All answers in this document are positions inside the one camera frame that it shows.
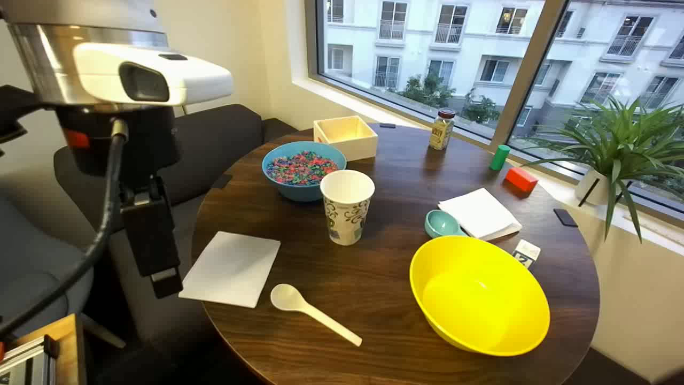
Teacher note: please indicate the glass jar with dark lid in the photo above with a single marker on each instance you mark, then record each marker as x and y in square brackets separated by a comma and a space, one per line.
[441, 130]

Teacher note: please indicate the grey armchair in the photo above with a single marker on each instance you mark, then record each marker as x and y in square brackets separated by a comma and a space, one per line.
[31, 265]

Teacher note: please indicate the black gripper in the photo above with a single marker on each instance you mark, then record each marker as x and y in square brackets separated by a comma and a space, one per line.
[128, 148]

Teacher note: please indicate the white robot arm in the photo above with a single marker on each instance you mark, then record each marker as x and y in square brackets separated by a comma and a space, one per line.
[108, 72]

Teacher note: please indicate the yellow plastic bowl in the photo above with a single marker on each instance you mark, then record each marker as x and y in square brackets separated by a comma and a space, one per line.
[476, 299]

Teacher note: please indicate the potted green plant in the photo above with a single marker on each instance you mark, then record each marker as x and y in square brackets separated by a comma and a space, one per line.
[622, 142]

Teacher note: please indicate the white paper towel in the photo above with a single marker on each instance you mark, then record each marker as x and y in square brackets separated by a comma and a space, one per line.
[231, 270]

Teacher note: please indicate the small white packet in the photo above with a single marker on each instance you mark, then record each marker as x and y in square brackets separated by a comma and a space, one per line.
[526, 254]

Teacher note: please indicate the wooden crate with rails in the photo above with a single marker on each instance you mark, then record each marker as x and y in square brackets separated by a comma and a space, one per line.
[48, 357]

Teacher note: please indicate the folded white napkin stack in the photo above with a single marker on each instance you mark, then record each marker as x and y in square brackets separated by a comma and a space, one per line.
[481, 214]

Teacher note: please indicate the round wooden table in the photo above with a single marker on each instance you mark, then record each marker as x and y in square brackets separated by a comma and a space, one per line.
[365, 286]

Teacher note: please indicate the dark grey sofa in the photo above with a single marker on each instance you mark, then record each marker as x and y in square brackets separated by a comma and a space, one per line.
[207, 142]

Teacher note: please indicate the patterned paper cup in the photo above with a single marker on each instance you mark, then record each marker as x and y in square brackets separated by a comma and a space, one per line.
[346, 199]

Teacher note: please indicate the green block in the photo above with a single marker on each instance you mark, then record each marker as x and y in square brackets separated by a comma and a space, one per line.
[499, 158]

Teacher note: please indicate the blue bowl of colourful cereal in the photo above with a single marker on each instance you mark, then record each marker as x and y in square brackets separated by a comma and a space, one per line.
[298, 167]

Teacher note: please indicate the teal measuring cup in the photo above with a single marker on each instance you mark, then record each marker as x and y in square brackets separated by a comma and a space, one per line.
[441, 223]

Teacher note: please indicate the white plastic spoon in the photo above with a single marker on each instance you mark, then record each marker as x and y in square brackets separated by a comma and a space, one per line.
[286, 299]

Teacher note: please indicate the white wooden box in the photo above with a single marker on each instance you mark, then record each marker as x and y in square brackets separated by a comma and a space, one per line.
[350, 136]

